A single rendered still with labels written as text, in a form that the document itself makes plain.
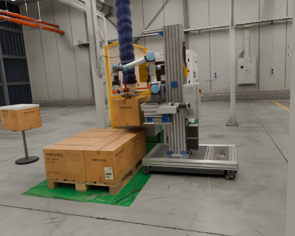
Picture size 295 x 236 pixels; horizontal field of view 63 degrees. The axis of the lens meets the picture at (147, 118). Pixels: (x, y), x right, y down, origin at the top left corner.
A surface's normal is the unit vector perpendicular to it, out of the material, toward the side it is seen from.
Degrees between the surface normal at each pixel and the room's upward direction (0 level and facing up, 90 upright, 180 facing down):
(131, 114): 90
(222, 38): 90
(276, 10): 90
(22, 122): 90
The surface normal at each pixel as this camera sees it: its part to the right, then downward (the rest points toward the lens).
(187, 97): -0.31, 0.18
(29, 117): 0.82, 0.04
